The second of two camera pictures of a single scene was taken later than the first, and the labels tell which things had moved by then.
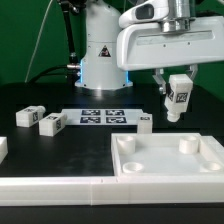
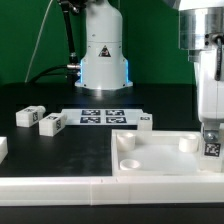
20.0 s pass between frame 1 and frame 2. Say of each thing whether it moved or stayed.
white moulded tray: stayed
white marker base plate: stayed
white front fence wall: stayed
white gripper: moved
